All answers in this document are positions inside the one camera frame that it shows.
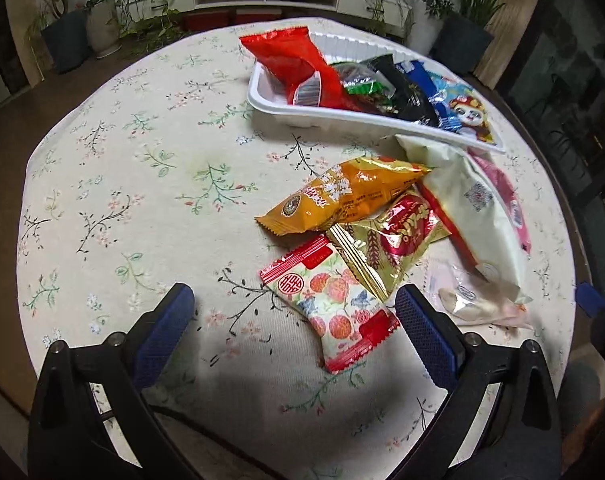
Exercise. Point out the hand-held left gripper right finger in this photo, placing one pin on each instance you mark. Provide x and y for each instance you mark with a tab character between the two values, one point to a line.
425	332

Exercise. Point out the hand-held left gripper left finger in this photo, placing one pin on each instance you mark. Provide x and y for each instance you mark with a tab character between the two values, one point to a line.
165	332

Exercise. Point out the clear small snack packet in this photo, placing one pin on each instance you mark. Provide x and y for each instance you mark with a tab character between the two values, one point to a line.
462	300

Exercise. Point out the red gold wheat packet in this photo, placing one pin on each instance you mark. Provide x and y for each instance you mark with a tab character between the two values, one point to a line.
382	245

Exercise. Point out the white lychee print packet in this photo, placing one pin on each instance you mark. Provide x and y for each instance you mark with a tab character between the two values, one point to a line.
332	295

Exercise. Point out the pink snack packet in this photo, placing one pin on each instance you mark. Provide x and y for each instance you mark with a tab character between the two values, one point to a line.
505	195

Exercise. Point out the cream white snack bag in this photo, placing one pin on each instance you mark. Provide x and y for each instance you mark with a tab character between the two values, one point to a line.
462	185

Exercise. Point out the orange snack packet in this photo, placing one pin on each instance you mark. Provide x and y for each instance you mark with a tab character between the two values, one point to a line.
342	190

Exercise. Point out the light blue cartoon snack packet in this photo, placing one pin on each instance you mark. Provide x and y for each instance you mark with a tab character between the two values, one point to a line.
465	107

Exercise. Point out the black snack packet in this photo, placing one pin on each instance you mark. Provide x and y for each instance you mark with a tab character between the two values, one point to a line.
407	95

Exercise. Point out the green snack packet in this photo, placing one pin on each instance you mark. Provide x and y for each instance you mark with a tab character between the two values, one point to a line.
365	89

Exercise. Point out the dark blue snack packet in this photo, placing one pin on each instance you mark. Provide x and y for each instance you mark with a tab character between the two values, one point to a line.
417	72

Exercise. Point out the white plastic tray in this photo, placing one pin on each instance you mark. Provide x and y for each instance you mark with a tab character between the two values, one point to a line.
270	92

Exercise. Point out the large red snack bag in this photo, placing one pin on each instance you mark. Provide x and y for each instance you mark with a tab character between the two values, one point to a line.
287	57

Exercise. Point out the floral tablecloth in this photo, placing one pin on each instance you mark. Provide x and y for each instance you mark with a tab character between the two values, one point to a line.
157	200

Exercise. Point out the glass sliding door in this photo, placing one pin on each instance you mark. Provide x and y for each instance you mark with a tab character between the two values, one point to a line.
572	85

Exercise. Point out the beige curtain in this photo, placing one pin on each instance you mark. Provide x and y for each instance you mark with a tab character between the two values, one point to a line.
512	25

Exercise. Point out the broad-leaf plant in blue pot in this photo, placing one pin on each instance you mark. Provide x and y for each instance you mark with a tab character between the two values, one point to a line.
462	42

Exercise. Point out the leafy tree in blue pot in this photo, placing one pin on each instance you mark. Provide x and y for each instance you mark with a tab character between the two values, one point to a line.
65	42

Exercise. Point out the plant in tall white pot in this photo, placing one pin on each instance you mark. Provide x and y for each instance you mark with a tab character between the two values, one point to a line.
427	25

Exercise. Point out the plant in white ribbed pot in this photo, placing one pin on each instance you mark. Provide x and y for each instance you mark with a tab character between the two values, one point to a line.
102	27

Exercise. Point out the red storage box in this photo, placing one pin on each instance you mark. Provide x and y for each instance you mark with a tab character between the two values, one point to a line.
207	20
250	16

